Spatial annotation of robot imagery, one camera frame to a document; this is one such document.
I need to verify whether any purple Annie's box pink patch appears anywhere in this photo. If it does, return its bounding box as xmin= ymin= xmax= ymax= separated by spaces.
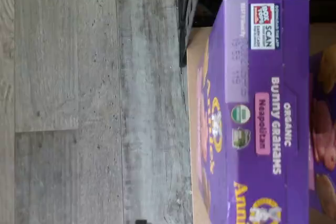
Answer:
xmin=309 ymin=45 xmax=336 ymax=224
xmin=195 ymin=0 xmax=312 ymax=224

